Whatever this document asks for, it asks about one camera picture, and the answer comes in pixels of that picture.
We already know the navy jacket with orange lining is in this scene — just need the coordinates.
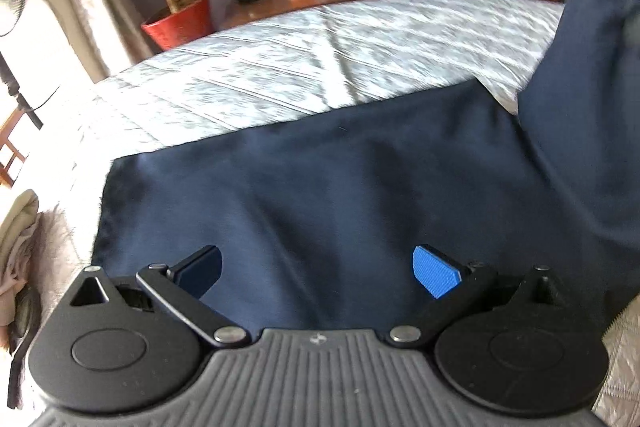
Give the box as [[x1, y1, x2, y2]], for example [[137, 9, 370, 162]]
[[92, 0, 640, 333]]

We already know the pile of beige clothes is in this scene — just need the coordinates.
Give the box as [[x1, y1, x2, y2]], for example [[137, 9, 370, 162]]
[[0, 189, 41, 333]]

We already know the black strap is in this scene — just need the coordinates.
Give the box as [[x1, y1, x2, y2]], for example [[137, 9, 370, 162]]
[[10, 282, 43, 410]]

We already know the thin black fan cable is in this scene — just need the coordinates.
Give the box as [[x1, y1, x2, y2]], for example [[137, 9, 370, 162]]
[[30, 87, 62, 112]]

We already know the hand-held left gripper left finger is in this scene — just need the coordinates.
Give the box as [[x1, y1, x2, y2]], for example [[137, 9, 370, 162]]
[[70, 244, 251, 349]]

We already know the beige curtain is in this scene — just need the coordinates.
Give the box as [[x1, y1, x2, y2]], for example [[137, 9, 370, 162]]
[[50, 0, 151, 82]]

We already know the grey quilted bedspread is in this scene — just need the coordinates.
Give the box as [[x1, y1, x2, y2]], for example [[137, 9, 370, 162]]
[[15, 0, 640, 413]]

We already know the wooden chair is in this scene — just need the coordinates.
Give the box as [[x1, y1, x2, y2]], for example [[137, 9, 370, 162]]
[[0, 107, 26, 188]]

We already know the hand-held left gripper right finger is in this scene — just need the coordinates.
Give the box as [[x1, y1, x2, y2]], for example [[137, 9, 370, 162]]
[[389, 244, 571, 349]]

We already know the red plant pot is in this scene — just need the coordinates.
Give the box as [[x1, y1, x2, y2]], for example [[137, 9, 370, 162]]
[[140, 0, 215, 52]]

